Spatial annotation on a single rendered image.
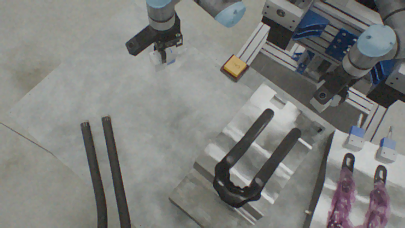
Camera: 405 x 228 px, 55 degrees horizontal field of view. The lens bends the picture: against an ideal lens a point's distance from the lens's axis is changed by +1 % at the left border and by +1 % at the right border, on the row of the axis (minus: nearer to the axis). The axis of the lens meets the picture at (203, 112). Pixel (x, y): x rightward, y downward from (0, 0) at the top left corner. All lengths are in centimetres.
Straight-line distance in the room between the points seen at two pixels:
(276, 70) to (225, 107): 83
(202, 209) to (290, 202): 30
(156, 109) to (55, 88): 37
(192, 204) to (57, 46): 158
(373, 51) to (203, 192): 64
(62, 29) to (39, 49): 19
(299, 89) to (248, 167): 102
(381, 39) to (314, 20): 52
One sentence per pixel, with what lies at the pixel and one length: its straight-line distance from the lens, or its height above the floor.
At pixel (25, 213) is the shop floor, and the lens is 224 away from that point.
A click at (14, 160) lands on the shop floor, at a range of 233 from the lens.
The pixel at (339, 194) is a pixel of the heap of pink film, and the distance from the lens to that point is 128.
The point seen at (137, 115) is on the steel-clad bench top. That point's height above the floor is 80.
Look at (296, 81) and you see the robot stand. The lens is 218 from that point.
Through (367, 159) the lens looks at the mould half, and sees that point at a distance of 142.
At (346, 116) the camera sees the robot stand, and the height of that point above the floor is 21.
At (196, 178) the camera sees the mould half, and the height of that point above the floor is 86.
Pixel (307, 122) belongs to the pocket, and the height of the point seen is 86.
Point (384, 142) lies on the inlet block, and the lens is 144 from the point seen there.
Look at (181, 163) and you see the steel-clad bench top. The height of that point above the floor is 80.
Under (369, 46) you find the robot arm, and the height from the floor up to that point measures 129.
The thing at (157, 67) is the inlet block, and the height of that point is 94.
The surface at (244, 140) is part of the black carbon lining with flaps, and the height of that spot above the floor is 88.
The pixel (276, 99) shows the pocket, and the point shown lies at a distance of 137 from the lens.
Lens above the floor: 209
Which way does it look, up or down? 68 degrees down
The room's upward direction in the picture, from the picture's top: 9 degrees clockwise
